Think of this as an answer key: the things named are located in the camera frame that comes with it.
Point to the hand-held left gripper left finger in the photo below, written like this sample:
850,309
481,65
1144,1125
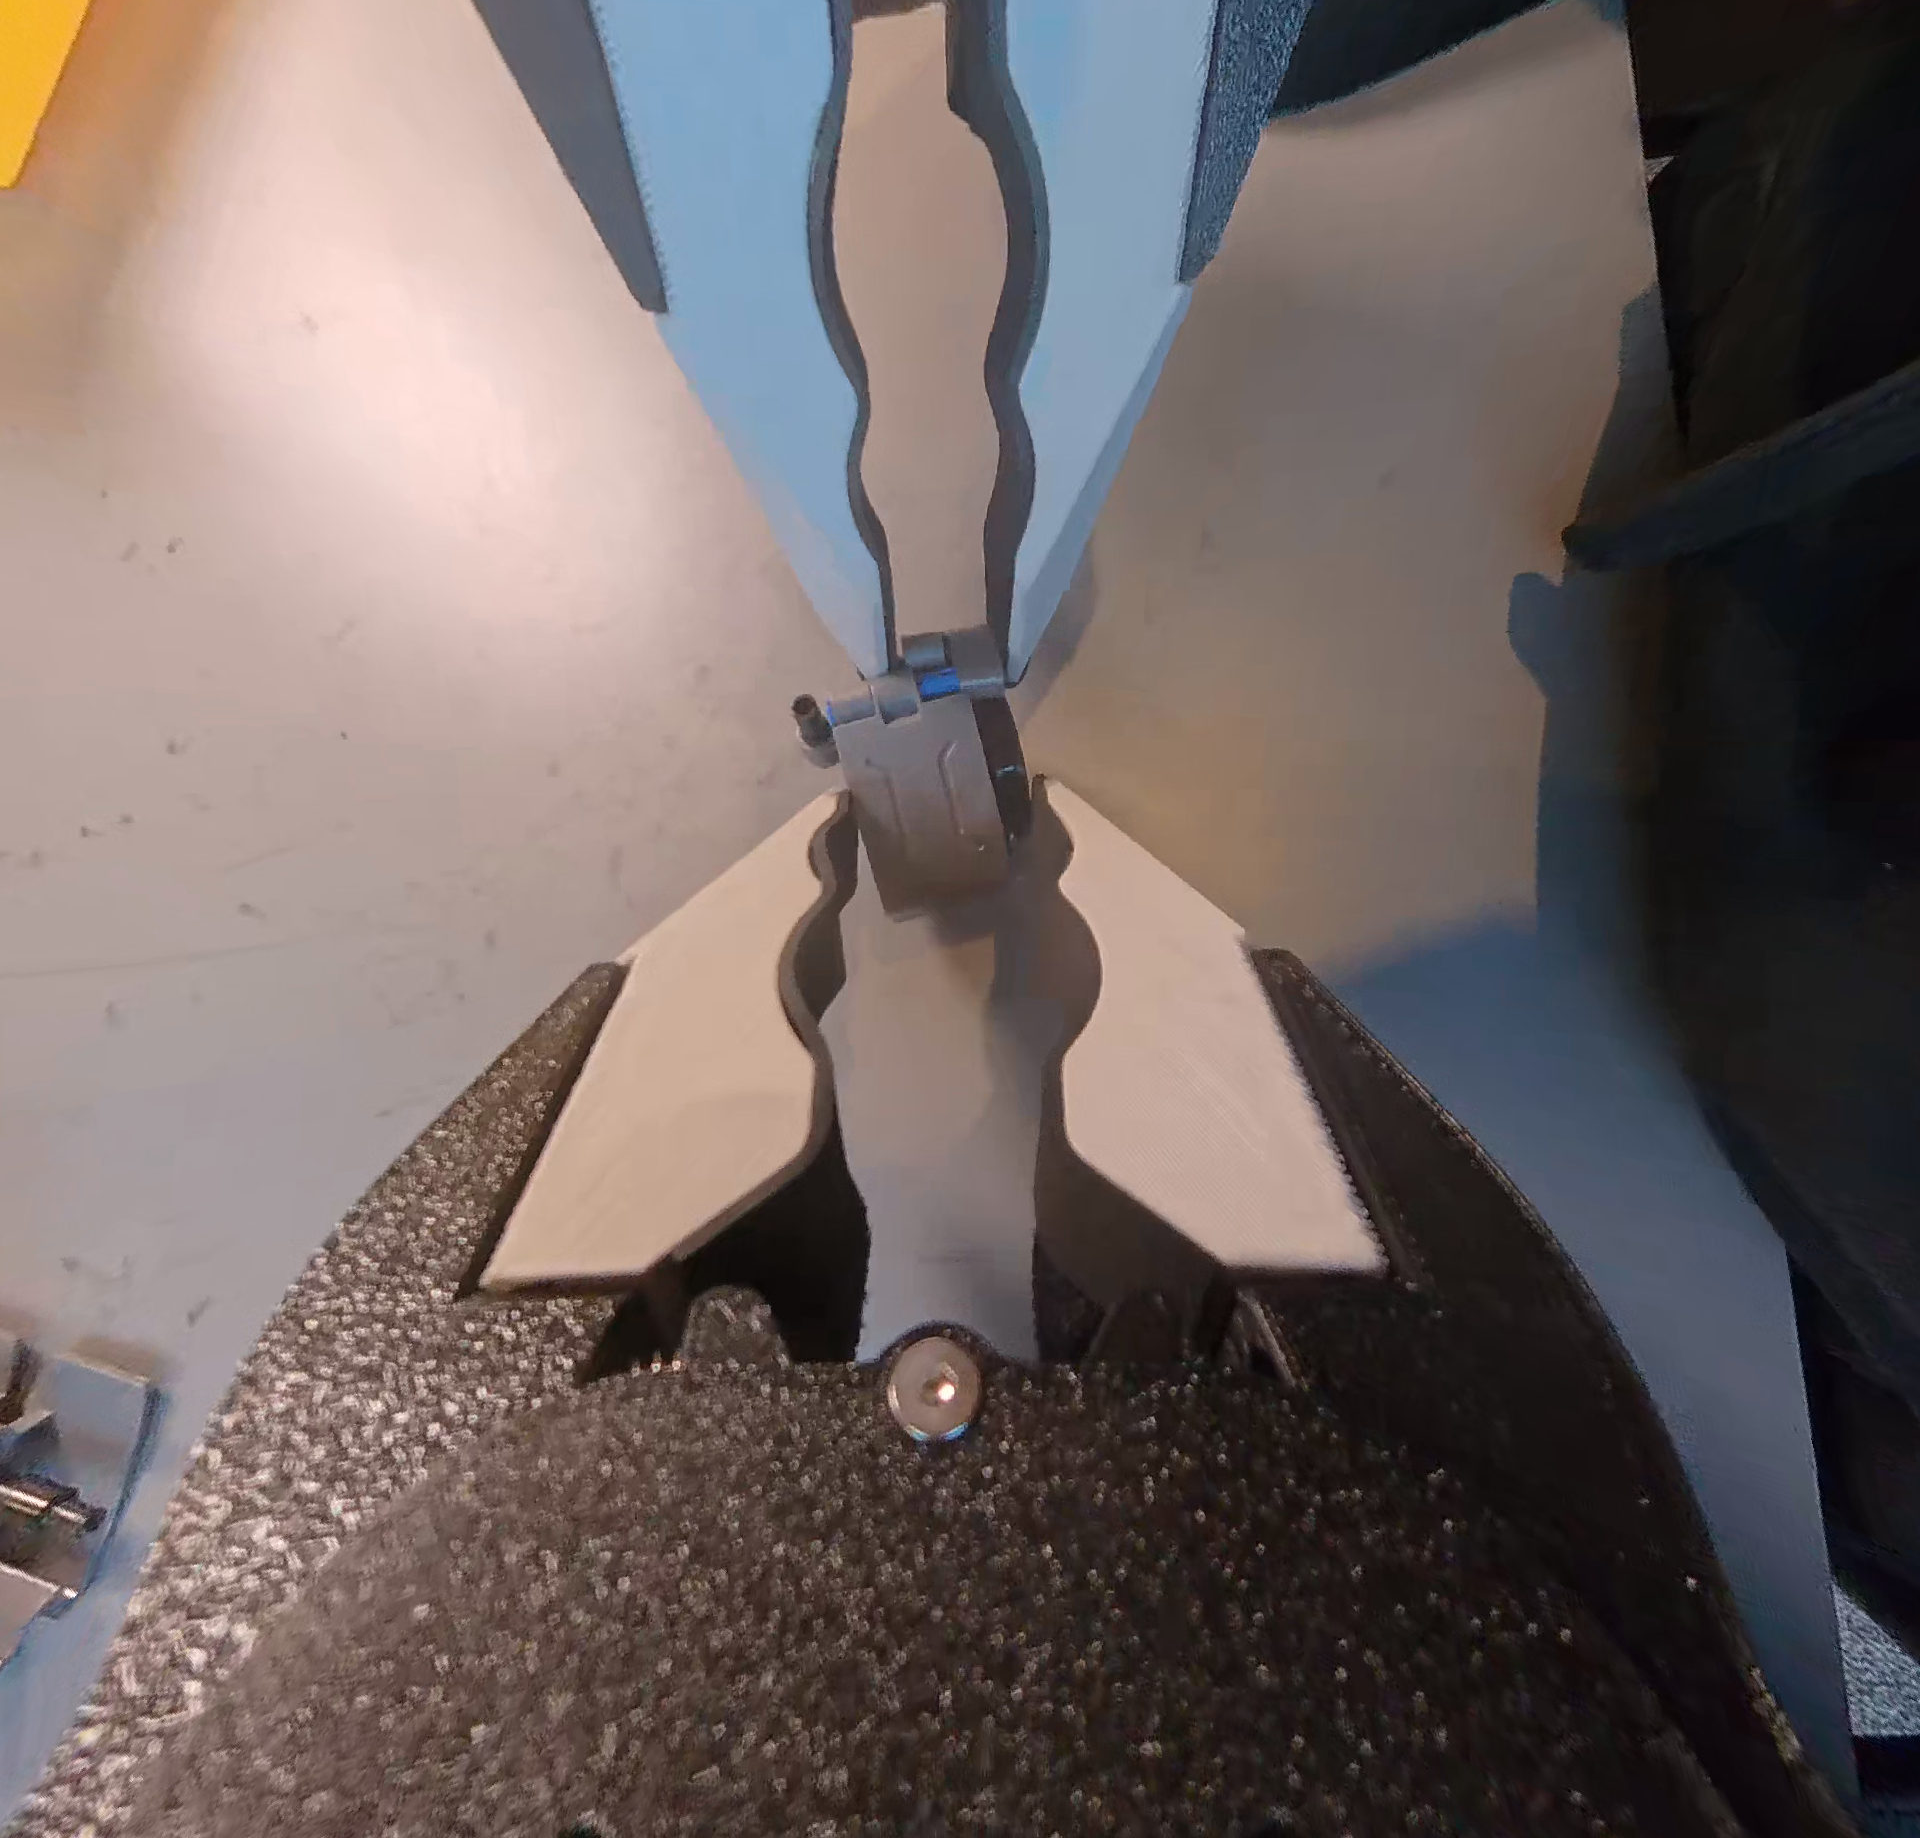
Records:
675,1104

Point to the person in black hoodie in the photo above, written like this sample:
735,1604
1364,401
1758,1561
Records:
1801,819

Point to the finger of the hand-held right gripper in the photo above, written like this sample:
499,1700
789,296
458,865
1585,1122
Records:
1110,219
721,219

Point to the yellow plastic bin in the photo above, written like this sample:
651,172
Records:
46,39

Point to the grey toy eye module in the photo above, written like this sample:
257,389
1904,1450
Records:
916,819

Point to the grey desk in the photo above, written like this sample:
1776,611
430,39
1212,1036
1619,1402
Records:
376,518

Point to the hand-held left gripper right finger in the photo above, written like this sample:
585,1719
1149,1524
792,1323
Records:
1200,1089

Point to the grey toy plate assembly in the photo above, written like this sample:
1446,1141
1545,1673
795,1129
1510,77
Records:
91,1419

